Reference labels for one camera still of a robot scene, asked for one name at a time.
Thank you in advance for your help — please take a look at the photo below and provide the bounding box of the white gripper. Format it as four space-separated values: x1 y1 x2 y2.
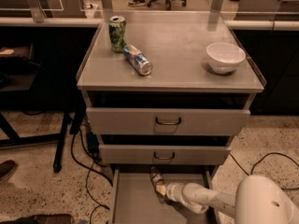
155 182 184 203

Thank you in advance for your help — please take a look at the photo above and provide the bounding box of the clear plastic water bottle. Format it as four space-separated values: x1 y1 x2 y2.
150 166 169 203

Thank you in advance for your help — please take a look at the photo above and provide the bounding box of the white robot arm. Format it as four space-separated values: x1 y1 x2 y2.
152 175 299 224

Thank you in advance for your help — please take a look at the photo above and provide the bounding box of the grey bottom drawer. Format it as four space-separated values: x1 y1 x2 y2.
108 167 221 224

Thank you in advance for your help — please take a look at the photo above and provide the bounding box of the grey drawer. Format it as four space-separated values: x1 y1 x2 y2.
108 167 221 224
100 145 231 165
87 107 250 136

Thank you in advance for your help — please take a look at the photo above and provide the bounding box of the grey middle drawer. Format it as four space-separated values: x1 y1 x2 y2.
100 145 231 165

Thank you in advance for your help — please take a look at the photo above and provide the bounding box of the grey drawer cabinet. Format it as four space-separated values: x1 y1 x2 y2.
76 10 265 175

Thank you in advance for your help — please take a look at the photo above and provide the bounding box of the grey top drawer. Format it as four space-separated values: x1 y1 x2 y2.
87 107 250 136

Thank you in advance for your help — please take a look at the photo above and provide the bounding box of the black power adapter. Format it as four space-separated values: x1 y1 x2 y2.
86 133 99 155

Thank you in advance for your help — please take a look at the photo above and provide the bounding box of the dark shoe bottom left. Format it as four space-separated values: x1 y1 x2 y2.
0 214 74 224

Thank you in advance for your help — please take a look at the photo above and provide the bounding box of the blue soda can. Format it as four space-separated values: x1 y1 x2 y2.
122 44 153 76

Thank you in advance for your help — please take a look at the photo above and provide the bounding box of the white bowl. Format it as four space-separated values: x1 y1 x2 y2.
206 42 246 74

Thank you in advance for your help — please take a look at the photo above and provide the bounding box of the brown shoe left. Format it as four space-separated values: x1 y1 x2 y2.
0 160 17 180

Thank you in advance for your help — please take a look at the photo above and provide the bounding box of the green soda can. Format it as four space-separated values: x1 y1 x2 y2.
108 15 126 52

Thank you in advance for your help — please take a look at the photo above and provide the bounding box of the black sneaker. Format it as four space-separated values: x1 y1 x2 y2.
128 0 146 7

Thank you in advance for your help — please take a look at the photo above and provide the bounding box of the black floor cable left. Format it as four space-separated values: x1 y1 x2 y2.
70 128 114 224

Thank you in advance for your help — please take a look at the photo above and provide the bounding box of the black table leg frame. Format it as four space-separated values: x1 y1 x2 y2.
0 113 70 173

